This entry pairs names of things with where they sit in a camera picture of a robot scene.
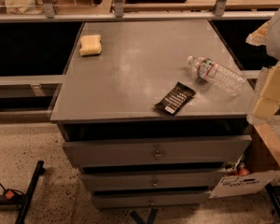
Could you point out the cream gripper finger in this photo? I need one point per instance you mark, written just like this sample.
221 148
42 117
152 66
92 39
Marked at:
258 37
268 99

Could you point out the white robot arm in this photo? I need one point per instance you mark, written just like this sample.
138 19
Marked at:
273 50

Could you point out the yellow sponge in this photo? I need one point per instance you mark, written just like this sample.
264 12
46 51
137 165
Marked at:
90 45

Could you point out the cardboard box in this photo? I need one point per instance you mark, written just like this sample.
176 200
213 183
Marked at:
262 160

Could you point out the metal shelf rail frame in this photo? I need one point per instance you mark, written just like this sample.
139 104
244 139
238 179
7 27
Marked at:
111 10

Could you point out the bottom grey drawer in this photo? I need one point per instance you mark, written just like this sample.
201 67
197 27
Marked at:
150 199

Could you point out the clear plastic water bottle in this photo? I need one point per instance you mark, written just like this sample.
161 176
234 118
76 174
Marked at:
217 75

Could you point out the top grey drawer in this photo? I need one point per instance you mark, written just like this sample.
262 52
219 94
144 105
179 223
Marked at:
148 151

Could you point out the middle grey drawer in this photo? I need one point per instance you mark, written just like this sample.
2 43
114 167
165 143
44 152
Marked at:
152 180

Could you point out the orange cable clamp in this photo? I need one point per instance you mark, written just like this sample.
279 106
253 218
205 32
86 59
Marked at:
9 194

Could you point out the grey drawer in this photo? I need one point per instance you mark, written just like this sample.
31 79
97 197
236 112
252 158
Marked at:
152 180
150 199
148 151

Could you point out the grey drawer cabinet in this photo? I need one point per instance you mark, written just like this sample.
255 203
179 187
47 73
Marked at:
112 96

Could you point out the black metal stand leg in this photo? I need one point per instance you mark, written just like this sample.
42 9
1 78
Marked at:
39 171

